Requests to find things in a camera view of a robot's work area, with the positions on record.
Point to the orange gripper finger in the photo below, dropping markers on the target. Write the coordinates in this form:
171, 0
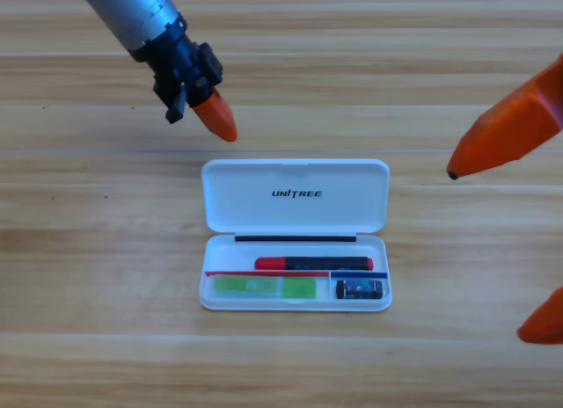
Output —
545, 326
510, 131

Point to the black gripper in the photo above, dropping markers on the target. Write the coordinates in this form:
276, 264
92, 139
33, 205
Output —
180, 65

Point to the black eraser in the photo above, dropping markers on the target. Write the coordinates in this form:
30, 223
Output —
358, 289

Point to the green highlighter pen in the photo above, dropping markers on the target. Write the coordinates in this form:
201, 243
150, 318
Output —
299, 288

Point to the white Unitree pencil case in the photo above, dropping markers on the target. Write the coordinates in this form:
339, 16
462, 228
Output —
286, 206

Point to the red and black marker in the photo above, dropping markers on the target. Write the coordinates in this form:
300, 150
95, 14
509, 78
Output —
316, 263

